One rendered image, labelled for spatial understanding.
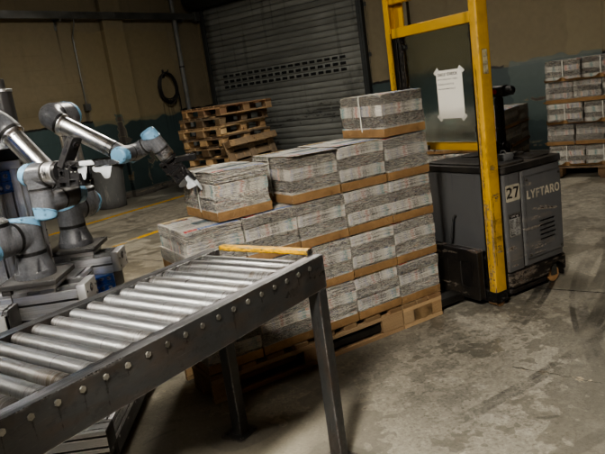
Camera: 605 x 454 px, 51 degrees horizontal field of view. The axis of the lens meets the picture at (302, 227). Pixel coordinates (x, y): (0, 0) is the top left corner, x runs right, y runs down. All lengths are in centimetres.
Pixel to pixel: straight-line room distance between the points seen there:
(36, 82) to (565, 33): 736
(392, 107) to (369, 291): 97
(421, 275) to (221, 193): 131
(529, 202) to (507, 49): 562
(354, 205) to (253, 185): 59
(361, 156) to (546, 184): 128
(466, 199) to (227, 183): 165
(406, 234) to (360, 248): 31
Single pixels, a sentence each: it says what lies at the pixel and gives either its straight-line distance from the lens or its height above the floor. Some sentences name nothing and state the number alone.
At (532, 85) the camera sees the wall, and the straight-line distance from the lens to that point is 930.
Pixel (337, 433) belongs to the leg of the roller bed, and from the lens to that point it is 244.
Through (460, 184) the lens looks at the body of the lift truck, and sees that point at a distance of 398.
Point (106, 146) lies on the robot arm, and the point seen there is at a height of 125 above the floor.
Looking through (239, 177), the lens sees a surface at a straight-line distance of 291.
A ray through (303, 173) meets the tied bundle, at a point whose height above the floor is 97.
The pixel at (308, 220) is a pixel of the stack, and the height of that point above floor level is 74.
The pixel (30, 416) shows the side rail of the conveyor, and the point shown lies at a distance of 151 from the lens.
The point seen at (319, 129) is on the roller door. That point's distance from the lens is 1081.
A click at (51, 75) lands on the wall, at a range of 1035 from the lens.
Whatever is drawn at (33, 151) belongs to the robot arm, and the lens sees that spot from 244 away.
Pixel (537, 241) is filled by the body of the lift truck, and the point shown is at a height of 29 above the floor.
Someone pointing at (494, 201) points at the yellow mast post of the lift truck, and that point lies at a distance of 366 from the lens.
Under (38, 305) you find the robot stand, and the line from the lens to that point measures 259.
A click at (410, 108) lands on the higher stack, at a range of 347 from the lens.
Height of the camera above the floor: 137
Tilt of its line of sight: 12 degrees down
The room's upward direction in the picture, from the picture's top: 8 degrees counter-clockwise
